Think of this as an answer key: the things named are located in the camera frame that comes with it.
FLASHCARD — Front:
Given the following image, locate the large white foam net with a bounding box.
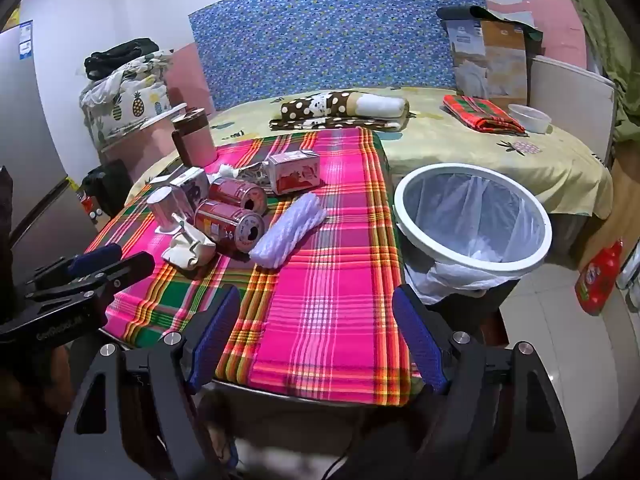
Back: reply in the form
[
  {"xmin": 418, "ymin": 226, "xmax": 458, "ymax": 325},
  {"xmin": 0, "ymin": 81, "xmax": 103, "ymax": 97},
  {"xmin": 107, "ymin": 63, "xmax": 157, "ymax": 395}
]
[{"xmin": 248, "ymin": 192, "xmax": 327, "ymax": 267}]

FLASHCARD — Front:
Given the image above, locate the pineapple print bag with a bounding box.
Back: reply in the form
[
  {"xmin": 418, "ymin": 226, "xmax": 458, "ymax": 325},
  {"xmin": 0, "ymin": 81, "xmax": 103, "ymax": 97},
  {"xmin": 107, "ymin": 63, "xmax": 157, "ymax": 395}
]
[{"xmin": 80, "ymin": 50, "xmax": 173, "ymax": 148}]

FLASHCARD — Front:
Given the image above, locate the pink plaid tablecloth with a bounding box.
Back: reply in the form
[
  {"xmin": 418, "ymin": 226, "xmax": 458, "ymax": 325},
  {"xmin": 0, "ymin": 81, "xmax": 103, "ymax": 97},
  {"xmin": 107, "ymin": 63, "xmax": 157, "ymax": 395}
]
[{"xmin": 85, "ymin": 127, "xmax": 423, "ymax": 407}]

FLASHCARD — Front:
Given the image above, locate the black cable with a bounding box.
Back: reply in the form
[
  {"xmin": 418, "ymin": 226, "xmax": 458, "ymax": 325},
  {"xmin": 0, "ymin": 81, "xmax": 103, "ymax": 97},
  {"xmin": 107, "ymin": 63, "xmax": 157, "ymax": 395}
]
[{"xmin": 325, "ymin": 430, "xmax": 361, "ymax": 480}]

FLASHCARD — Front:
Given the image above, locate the blue floral headboard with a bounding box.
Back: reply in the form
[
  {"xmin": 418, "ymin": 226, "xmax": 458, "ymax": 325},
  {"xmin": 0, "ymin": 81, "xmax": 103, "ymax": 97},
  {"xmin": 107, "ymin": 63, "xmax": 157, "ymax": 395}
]
[{"xmin": 188, "ymin": 0, "xmax": 488, "ymax": 111}]

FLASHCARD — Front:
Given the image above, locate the white plastic yogurt cup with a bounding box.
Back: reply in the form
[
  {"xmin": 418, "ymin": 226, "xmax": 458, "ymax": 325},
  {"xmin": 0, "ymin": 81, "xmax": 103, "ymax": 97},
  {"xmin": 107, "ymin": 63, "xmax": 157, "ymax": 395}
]
[{"xmin": 146, "ymin": 186, "xmax": 187, "ymax": 235}]

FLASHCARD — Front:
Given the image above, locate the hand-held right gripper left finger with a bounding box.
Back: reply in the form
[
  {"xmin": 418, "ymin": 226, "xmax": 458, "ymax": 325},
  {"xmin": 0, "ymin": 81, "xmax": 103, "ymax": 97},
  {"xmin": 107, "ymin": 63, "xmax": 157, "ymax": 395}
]
[{"xmin": 52, "ymin": 285, "xmax": 243, "ymax": 480}]

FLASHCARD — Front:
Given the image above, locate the cardboard box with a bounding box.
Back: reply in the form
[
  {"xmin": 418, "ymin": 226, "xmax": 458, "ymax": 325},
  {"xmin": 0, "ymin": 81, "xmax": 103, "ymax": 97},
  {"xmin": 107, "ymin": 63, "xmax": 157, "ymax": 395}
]
[{"xmin": 445, "ymin": 17, "xmax": 533, "ymax": 106}]

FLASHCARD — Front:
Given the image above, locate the black floor bag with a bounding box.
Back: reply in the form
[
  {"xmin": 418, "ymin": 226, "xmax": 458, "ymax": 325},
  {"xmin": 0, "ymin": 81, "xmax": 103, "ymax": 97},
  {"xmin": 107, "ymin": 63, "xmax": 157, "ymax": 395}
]
[{"xmin": 80, "ymin": 159, "xmax": 135, "ymax": 221}]

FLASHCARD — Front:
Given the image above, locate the rolled white pillow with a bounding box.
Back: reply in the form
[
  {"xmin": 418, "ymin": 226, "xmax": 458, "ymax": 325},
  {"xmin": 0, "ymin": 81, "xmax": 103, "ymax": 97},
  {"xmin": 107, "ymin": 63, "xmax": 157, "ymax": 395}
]
[{"xmin": 350, "ymin": 91, "xmax": 411, "ymax": 118}]

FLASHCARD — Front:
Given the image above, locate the white round trash bin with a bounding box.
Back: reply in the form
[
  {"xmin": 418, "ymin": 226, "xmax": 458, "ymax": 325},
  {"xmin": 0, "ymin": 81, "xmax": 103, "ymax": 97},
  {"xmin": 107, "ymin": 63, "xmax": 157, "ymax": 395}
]
[{"xmin": 393, "ymin": 162, "xmax": 553, "ymax": 311}]

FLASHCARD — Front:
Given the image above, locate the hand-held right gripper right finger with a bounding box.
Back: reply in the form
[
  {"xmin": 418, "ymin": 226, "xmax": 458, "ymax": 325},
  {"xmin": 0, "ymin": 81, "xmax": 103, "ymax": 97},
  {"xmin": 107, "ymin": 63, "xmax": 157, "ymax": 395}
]
[{"xmin": 391, "ymin": 284, "xmax": 578, "ymax": 480}]

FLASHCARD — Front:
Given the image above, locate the purple small drink carton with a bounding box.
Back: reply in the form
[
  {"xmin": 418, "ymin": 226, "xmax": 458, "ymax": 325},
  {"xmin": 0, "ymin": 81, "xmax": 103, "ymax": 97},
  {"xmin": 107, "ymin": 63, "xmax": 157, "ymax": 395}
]
[{"xmin": 169, "ymin": 167, "xmax": 211, "ymax": 213}]

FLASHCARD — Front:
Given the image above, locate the pink tumbler brown lid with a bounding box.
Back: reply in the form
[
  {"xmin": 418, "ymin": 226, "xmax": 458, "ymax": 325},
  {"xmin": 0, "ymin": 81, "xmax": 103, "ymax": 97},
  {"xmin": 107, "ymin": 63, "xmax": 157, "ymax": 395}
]
[{"xmin": 171, "ymin": 107, "xmax": 217, "ymax": 168}]

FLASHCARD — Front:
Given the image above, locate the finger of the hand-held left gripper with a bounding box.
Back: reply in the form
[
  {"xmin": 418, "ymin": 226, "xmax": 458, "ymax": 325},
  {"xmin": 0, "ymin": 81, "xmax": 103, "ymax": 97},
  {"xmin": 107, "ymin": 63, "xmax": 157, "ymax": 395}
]
[
  {"xmin": 25, "ymin": 251, "xmax": 157, "ymax": 311},
  {"xmin": 30, "ymin": 242, "xmax": 125, "ymax": 287}
]

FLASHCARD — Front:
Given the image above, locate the red plastic bag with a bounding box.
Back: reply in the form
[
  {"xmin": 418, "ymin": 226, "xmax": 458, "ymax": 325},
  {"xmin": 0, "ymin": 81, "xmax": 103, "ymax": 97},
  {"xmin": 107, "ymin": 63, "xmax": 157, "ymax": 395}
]
[{"xmin": 574, "ymin": 240, "xmax": 626, "ymax": 317}]

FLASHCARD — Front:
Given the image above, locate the clear plastic bin liner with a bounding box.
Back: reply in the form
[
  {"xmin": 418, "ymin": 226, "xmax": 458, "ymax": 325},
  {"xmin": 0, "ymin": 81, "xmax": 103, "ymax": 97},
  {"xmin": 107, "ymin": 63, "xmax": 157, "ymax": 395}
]
[{"xmin": 402, "ymin": 170, "xmax": 546, "ymax": 307}]

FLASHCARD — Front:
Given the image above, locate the white bowl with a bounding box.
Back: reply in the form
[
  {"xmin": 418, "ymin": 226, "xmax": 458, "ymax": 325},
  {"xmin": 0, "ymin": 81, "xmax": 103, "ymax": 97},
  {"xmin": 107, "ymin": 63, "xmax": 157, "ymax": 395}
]
[{"xmin": 507, "ymin": 103, "xmax": 552, "ymax": 134}]

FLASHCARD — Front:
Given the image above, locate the red plaid folded cloth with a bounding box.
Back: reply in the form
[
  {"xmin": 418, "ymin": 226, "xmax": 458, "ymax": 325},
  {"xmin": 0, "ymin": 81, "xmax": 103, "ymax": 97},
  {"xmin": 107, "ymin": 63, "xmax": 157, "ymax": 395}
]
[{"xmin": 442, "ymin": 94, "xmax": 527, "ymax": 135}]

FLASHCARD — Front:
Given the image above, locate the pink cabinet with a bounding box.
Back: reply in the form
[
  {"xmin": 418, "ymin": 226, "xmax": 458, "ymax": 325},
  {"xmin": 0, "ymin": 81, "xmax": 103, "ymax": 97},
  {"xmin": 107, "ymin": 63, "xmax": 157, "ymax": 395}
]
[{"xmin": 97, "ymin": 102, "xmax": 188, "ymax": 186}]

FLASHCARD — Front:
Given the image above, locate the yellow printed bed sheet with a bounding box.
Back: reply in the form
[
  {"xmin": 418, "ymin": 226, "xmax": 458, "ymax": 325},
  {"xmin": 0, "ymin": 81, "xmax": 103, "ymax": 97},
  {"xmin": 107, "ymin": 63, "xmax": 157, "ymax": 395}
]
[{"xmin": 125, "ymin": 87, "xmax": 615, "ymax": 218}]

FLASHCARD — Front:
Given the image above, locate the red printed packet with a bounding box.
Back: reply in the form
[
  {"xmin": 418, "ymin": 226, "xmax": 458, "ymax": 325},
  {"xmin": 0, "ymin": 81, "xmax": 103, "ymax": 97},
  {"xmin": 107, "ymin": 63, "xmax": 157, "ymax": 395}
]
[{"xmin": 79, "ymin": 192, "xmax": 101, "ymax": 223}]

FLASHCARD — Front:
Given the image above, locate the white bed end panel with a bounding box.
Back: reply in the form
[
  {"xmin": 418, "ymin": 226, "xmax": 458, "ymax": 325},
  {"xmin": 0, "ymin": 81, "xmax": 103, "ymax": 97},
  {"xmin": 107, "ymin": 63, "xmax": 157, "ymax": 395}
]
[{"xmin": 529, "ymin": 55, "xmax": 617, "ymax": 166}]

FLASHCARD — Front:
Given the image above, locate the red drink can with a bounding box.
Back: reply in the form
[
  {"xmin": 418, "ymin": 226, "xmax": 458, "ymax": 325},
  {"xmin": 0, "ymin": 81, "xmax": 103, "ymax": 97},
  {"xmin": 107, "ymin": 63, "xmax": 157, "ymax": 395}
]
[
  {"xmin": 194, "ymin": 200, "xmax": 266, "ymax": 253},
  {"xmin": 207, "ymin": 177, "xmax": 268, "ymax": 213}
]

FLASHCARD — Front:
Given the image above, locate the white wrapper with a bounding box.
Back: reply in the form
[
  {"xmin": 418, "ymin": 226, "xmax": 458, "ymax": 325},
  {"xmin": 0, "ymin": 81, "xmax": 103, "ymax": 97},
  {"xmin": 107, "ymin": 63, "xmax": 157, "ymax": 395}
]
[{"xmin": 161, "ymin": 220, "xmax": 217, "ymax": 268}]

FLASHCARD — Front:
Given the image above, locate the brown polka dot blanket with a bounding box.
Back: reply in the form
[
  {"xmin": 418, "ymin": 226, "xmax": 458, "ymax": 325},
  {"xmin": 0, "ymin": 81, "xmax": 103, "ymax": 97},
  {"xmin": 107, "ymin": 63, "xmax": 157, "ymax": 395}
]
[{"xmin": 269, "ymin": 89, "xmax": 408, "ymax": 133}]

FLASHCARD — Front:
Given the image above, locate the pink milk carton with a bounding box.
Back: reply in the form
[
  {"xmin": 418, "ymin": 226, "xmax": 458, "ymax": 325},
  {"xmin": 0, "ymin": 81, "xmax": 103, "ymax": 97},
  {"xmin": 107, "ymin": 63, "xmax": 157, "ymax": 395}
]
[{"xmin": 267, "ymin": 150, "xmax": 322, "ymax": 196}]

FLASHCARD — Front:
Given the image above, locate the silver refrigerator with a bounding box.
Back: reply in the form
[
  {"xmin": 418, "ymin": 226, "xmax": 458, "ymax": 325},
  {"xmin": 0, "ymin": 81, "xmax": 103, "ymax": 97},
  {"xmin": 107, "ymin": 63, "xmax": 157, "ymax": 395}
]
[{"xmin": 0, "ymin": 20, "xmax": 98, "ymax": 281}]

